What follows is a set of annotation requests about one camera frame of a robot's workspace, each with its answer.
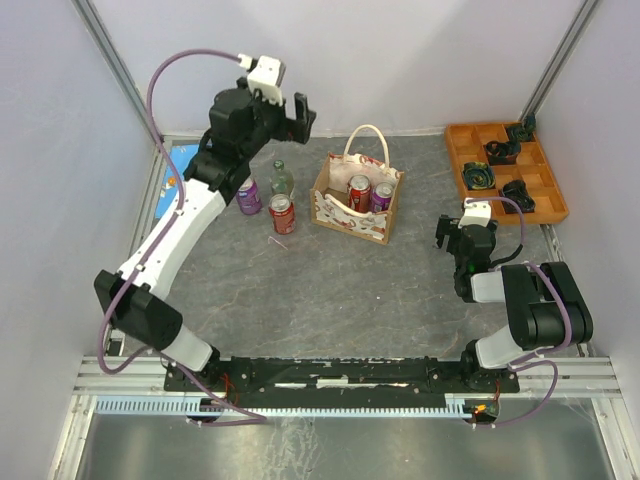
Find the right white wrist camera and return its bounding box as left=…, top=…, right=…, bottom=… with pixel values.
left=458, top=198, right=492, bottom=228

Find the rolled dark sock blue-yellow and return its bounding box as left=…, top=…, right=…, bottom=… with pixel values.
left=462, top=162, right=496, bottom=191

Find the aluminium frame rail front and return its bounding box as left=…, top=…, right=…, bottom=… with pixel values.
left=73, top=357, right=622, bottom=399

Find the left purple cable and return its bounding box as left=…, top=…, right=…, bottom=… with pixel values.
left=97, top=48, right=269, bottom=427

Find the left aluminium corner post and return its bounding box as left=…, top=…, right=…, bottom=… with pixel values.
left=71, top=0, right=154, bottom=140

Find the dark sock lower compartment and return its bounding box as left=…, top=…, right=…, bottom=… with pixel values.
left=499, top=179, right=536, bottom=213

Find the aluminium corner post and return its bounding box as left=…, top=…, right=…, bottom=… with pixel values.
left=519, top=0, right=601, bottom=120
left=71, top=0, right=154, bottom=140

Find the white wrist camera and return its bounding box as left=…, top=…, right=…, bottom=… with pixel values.
left=458, top=198, right=492, bottom=228
left=238, top=54, right=286, bottom=106

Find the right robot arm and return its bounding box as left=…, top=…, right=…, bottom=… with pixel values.
left=435, top=215, right=593, bottom=391

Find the blue patterned cloth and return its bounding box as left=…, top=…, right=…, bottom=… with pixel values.
left=155, top=144, right=210, bottom=223

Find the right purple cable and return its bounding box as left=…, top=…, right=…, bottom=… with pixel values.
left=469, top=196, right=575, bottom=430

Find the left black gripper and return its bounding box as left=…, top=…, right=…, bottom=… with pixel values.
left=242, top=78, right=319, bottom=159

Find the light blue cable duct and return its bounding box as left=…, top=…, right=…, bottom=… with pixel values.
left=94, top=395, right=471, bottom=419

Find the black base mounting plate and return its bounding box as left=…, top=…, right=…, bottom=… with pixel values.
left=194, top=357, right=519, bottom=409

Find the green cap glass soda bottle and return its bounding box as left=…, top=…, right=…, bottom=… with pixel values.
left=270, top=160, right=295, bottom=199

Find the dark sock top corner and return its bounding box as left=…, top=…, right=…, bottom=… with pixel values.
left=505, top=113, right=537, bottom=143

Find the purple fanta can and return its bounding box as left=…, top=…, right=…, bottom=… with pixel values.
left=370, top=182, right=394, bottom=213
left=236, top=176, right=262, bottom=215

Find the right aluminium corner post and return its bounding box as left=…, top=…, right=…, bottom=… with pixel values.
left=519, top=0, right=601, bottom=120

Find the canvas tote bag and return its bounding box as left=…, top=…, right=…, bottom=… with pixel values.
left=310, top=124, right=405, bottom=245

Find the red soda can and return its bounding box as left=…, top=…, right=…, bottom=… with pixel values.
left=269, top=194, right=295, bottom=235
left=347, top=174, right=371, bottom=213

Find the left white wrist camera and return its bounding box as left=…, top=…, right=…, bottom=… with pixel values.
left=238, top=54, right=286, bottom=106

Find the red soda can front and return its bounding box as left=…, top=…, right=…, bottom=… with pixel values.
left=269, top=194, right=295, bottom=235

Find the dark folded sock centre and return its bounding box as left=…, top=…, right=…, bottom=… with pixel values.
left=484, top=140, right=521, bottom=165

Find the red soda can back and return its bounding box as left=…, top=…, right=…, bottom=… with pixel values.
left=347, top=174, right=371, bottom=213

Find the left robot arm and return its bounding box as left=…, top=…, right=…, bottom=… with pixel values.
left=94, top=78, right=316, bottom=390

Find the orange wooden divided tray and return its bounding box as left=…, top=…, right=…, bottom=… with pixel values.
left=444, top=122, right=569, bottom=225

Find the purple cable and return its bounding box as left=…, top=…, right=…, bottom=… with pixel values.
left=97, top=48, right=269, bottom=427
left=469, top=196, right=575, bottom=430

